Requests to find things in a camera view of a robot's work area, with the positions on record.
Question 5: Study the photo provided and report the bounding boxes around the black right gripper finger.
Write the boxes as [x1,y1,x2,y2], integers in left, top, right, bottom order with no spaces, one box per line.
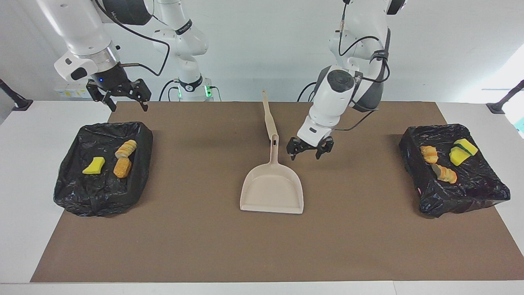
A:
[130,79,152,112]
[86,80,117,112]

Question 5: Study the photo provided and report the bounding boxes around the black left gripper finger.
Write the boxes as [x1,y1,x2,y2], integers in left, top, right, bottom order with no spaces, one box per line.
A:
[286,138,304,161]
[315,137,335,161]

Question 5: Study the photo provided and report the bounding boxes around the beige hand brush black bristles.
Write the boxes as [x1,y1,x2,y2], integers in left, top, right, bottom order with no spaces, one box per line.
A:
[262,90,280,142]

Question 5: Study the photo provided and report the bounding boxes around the beige plastic dustpan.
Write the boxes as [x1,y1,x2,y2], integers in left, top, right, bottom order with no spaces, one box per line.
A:
[240,134,305,214]

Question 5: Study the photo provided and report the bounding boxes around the beige bread chunk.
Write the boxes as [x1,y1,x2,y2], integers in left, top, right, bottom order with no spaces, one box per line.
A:
[431,163,458,184]
[115,139,138,159]

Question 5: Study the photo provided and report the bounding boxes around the yellow sponge piece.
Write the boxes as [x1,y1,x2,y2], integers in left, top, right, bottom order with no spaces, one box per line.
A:
[449,147,470,166]
[452,138,479,156]
[82,157,106,175]

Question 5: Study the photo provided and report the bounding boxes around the brown textured cylinder piece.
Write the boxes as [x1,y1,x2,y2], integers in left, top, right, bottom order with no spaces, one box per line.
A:
[113,157,132,179]

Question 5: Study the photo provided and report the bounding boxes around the orange striped croissant piece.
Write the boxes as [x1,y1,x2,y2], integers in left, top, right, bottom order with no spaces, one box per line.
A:
[420,145,439,164]

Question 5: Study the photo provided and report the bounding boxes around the black bag lined bin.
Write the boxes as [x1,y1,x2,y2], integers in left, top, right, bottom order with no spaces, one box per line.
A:
[53,121,154,218]
[399,124,511,218]

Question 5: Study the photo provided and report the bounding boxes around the white boxes with yellow labels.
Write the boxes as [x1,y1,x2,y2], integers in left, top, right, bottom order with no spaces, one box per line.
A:
[54,78,98,99]

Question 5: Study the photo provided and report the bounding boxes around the brown table mat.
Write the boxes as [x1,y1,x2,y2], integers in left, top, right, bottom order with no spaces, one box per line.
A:
[30,101,524,283]

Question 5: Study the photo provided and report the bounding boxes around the black right base cable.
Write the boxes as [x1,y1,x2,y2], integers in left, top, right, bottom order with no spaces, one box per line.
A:
[159,79,181,102]

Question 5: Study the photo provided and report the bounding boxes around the black base cable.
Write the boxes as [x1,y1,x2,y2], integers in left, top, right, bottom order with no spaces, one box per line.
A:
[159,79,181,102]
[298,82,318,102]

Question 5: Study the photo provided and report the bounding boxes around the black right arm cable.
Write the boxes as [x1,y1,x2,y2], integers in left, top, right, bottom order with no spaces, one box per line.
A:
[93,0,171,77]

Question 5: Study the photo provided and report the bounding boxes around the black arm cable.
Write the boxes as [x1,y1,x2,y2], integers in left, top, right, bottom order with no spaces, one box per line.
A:
[337,0,391,132]
[93,0,171,77]

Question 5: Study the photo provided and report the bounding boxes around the black left base cable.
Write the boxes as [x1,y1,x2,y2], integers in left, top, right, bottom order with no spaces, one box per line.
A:
[298,82,318,102]

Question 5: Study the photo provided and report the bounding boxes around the black camera stand leg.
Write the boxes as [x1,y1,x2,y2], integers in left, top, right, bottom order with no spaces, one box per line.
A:
[486,80,524,114]
[0,78,33,111]

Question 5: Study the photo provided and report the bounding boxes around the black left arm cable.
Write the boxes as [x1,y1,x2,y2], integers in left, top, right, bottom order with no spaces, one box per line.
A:
[337,0,391,132]

